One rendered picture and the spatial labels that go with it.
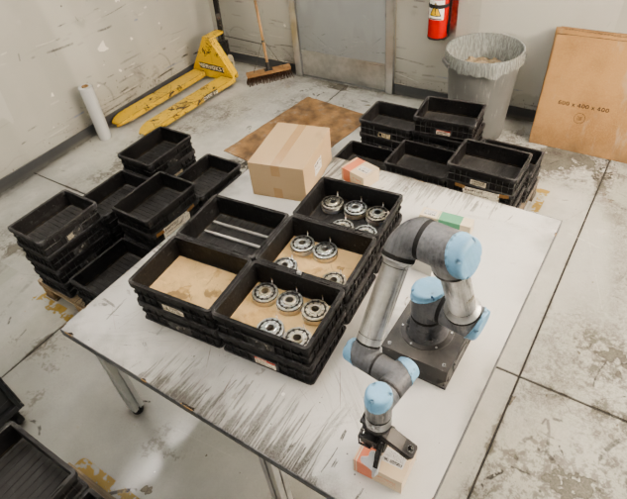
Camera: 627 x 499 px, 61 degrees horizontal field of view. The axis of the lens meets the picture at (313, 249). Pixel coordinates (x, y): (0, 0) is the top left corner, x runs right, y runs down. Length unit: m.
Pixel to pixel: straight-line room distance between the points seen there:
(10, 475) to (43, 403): 0.85
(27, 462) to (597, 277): 3.01
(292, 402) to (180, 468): 0.93
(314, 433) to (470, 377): 0.58
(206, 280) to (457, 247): 1.16
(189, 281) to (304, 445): 0.81
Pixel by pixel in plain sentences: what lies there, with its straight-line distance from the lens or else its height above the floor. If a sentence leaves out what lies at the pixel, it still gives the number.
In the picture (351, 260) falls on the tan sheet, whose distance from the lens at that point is 2.17.
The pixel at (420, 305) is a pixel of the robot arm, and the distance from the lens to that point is 1.79.
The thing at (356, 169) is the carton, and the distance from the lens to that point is 2.77.
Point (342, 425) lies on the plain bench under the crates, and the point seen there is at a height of 0.70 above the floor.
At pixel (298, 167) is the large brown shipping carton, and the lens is 2.59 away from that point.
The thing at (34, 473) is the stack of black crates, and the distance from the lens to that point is 2.38.
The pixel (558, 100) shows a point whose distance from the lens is 4.45.
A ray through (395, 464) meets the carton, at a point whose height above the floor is 0.78.
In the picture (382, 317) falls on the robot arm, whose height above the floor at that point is 1.18.
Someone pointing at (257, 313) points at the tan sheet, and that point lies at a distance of 2.03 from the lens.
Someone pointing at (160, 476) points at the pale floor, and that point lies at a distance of 2.73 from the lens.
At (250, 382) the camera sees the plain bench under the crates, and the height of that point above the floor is 0.70.
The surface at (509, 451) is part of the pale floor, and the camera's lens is 2.69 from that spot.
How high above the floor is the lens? 2.35
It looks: 43 degrees down
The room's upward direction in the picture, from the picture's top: 7 degrees counter-clockwise
